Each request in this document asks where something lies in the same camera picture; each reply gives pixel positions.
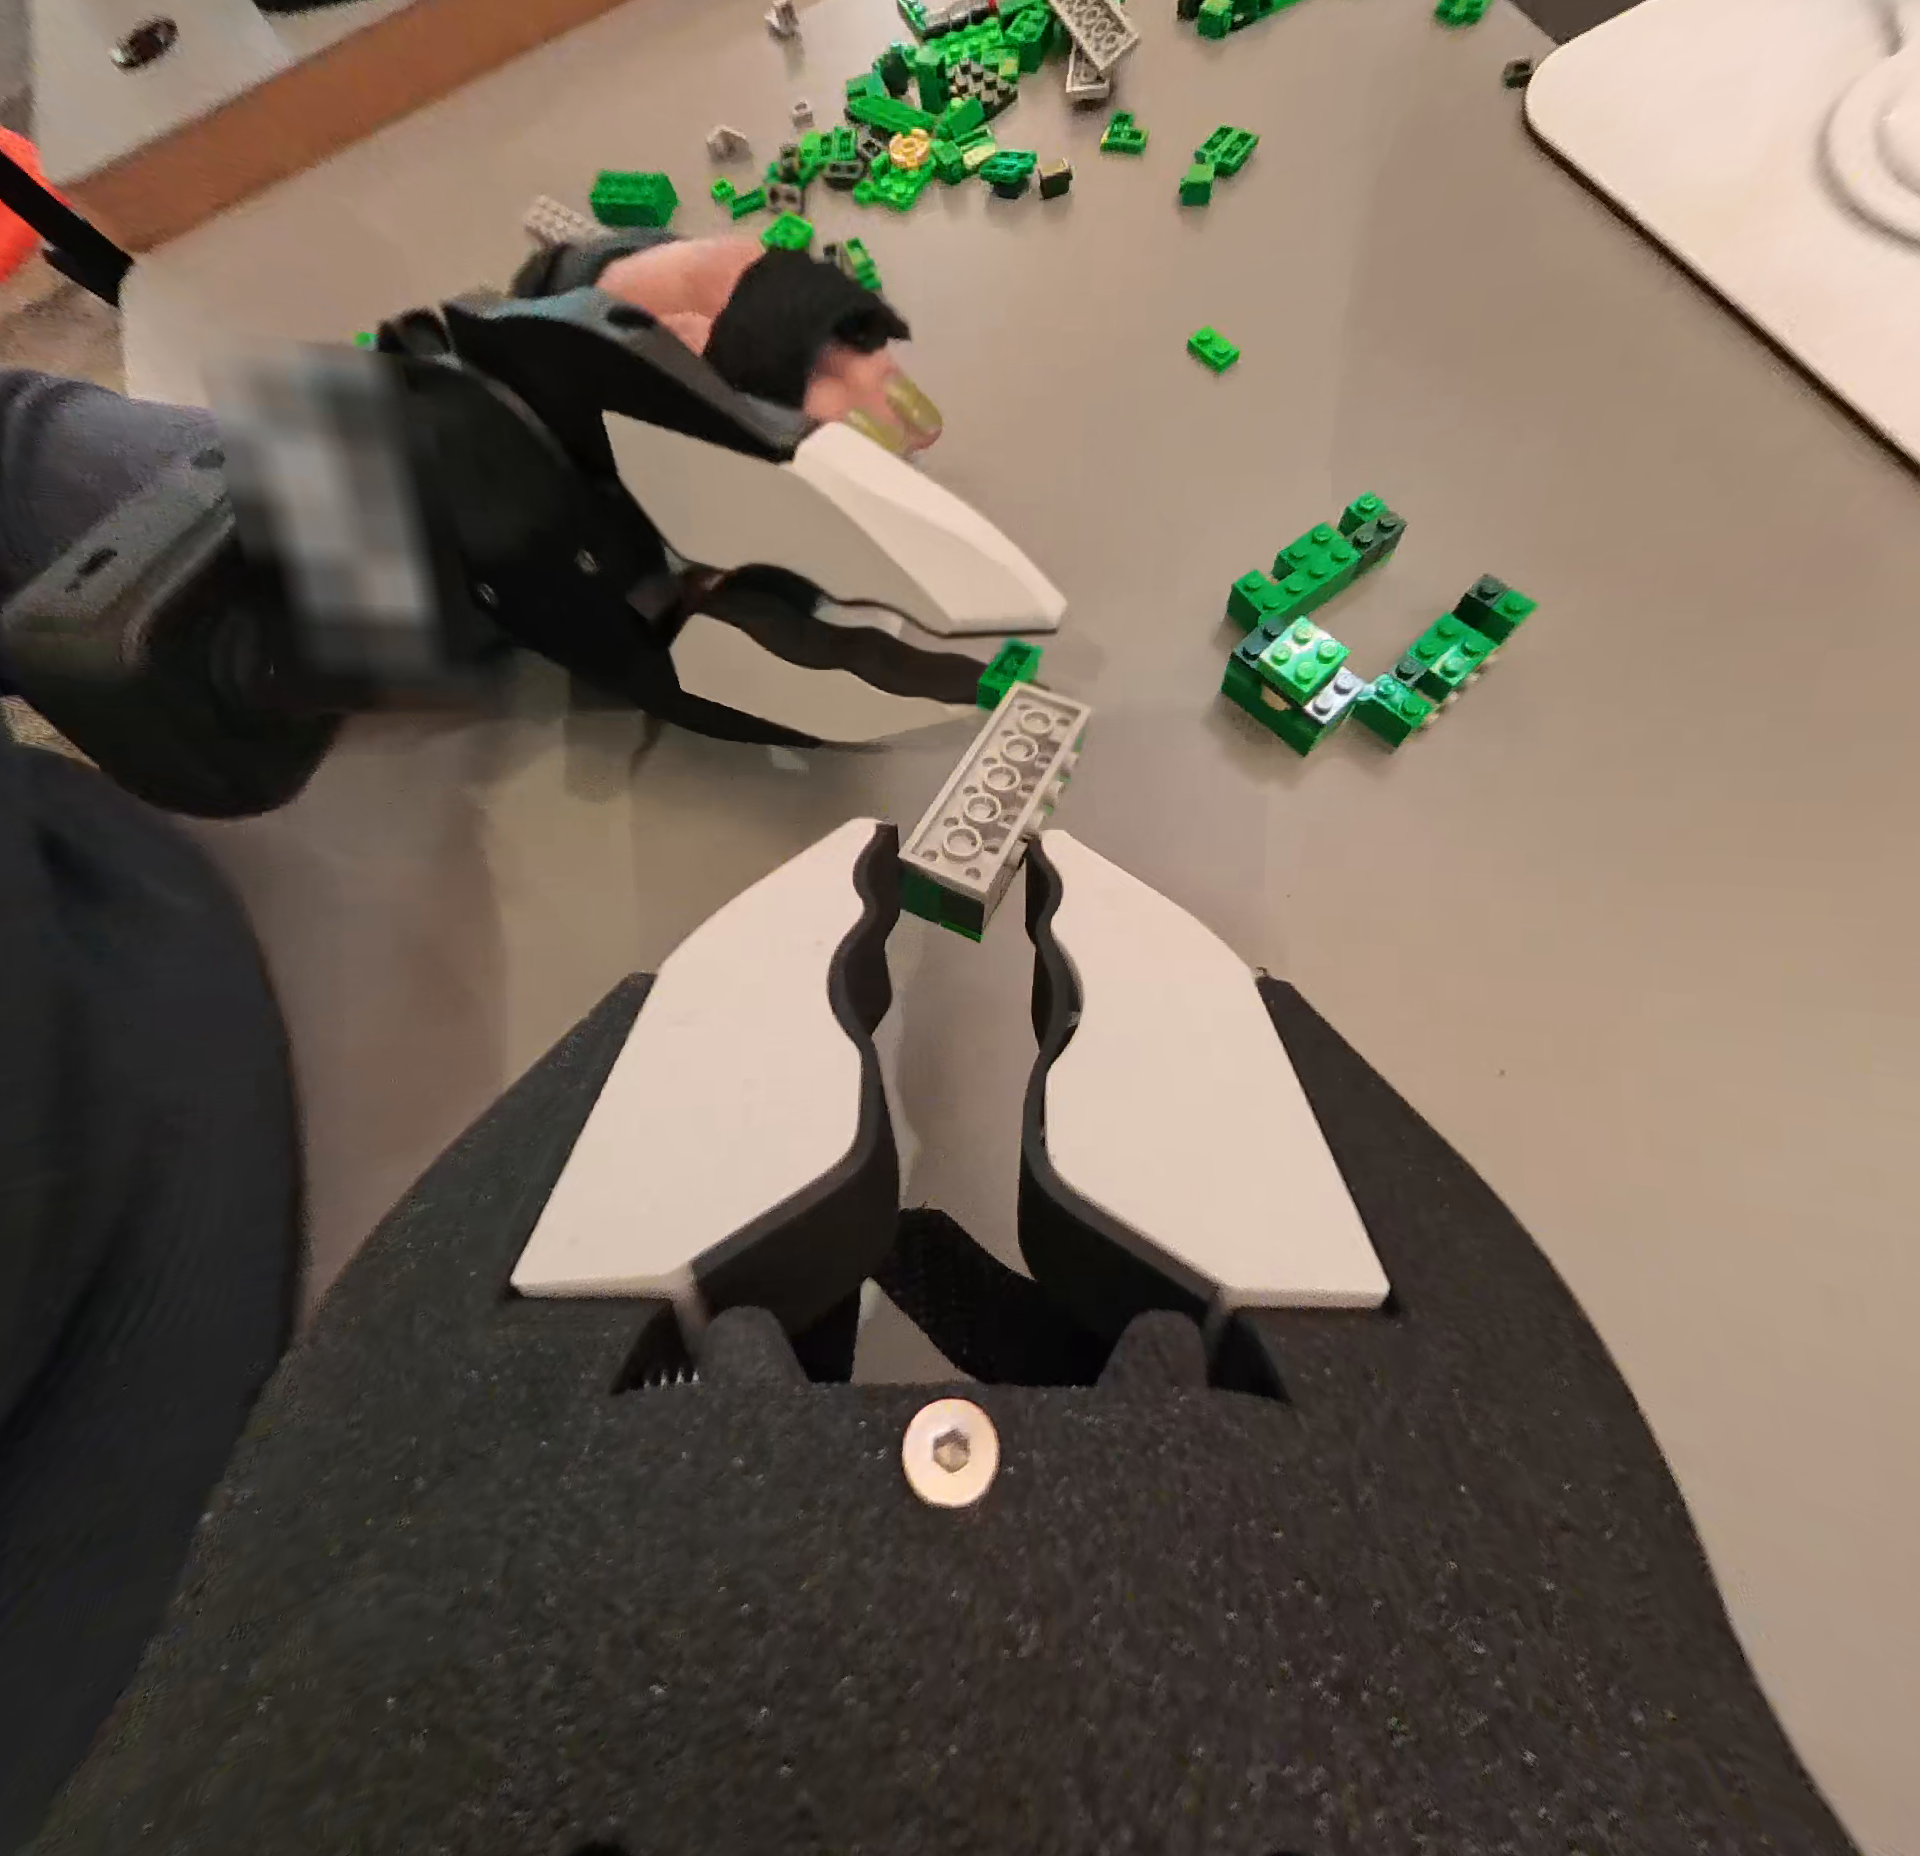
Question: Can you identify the white object with dark oval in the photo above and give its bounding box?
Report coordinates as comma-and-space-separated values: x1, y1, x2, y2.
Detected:
28, 0, 305, 183

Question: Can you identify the person's left hand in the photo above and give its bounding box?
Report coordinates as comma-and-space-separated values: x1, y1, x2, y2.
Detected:
515, 226, 951, 462

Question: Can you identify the white and wooden book stand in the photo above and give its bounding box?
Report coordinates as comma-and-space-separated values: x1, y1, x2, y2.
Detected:
1521, 0, 1920, 474

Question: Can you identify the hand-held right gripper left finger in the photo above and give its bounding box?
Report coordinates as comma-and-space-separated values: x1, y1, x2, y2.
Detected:
510, 817, 907, 1351

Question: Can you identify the orange object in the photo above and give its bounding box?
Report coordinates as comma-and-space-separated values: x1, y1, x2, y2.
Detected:
0, 122, 62, 287

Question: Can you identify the person's dark clothing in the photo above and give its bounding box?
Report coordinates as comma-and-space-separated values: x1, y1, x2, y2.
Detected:
0, 735, 312, 1820

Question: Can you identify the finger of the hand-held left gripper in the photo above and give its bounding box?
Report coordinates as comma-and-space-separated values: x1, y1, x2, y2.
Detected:
600, 407, 1070, 644
640, 597, 1000, 756

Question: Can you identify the curved green toy brick assembly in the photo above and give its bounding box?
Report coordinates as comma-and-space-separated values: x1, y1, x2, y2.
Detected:
1222, 486, 1540, 764

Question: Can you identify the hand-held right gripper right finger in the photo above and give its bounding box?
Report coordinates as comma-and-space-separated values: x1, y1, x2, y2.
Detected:
1018, 832, 1395, 1351

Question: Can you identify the grey toy plate with green underside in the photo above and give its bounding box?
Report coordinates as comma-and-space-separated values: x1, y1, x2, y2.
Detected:
893, 687, 1094, 944

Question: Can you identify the pile of green toy bricks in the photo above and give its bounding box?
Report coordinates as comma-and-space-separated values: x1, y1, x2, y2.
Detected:
702, 0, 1270, 222

